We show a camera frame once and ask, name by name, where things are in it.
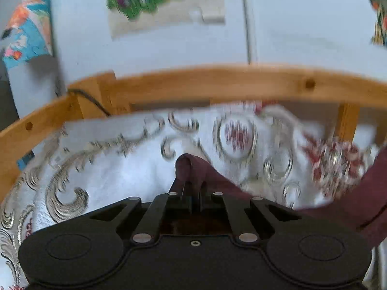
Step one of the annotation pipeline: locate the colourful abstract wall poster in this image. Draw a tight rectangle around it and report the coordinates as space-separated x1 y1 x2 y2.
355 0 387 47

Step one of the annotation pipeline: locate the wooden bed frame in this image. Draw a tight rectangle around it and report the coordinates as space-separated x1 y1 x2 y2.
0 63 387 185

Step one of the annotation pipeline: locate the landscape wall poster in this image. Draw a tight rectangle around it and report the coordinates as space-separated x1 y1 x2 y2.
106 0 227 40

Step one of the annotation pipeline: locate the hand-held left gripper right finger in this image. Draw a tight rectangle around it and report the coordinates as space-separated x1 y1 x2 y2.
193 181 303 245

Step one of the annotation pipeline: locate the white floral satin bed cover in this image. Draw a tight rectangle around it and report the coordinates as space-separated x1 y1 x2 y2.
0 101 387 290

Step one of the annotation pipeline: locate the orange and blue wall poster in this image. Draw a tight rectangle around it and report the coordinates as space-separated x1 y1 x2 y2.
1 0 53 70

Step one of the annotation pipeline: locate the black cable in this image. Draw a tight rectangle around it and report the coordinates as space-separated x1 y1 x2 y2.
67 88 111 117

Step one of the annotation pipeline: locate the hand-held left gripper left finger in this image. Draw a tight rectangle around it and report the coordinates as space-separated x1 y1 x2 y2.
88 178 194 245

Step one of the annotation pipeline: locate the maroon knit garment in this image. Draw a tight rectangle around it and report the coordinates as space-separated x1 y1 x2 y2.
175 149 387 248

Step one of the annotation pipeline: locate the white wall pipe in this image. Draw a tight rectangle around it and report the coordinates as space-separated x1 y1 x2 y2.
236 0 257 65

